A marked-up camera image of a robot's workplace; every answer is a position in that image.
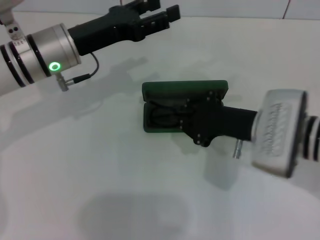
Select black glasses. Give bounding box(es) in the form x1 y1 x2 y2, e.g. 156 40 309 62
147 98 198 129

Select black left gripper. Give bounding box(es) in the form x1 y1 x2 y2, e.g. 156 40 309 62
66 0 182 57

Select right wrist silver connector plug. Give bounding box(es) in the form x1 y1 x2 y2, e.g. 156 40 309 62
233 139 244 160

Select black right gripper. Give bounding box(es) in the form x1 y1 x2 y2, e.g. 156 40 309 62
178 91 259 149

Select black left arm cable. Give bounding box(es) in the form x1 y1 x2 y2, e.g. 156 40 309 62
60 51 99 83

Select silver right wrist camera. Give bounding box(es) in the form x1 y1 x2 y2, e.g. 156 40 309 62
250 89 309 179

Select green glasses case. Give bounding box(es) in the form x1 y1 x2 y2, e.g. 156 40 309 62
141 79 230 135

